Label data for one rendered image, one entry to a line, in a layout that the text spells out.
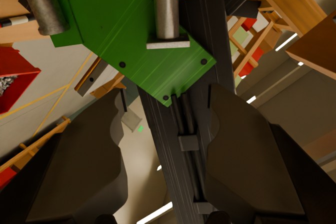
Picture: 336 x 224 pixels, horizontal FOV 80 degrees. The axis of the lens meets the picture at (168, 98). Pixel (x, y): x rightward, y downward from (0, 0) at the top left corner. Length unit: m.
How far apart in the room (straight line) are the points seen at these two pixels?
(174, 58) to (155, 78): 0.05
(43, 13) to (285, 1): 0.97
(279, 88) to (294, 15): 6.75
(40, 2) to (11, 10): 0.29
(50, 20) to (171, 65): 0.17
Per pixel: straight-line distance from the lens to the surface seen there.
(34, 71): 0.81
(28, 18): 0.60
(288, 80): 7.78
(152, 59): 0.31
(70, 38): 0.33
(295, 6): 1.11
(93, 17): 0.31
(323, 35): 0.80
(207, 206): 0.45
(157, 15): 0.26
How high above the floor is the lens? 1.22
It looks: 7 degrees up
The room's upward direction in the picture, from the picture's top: 134 degrees clockwise
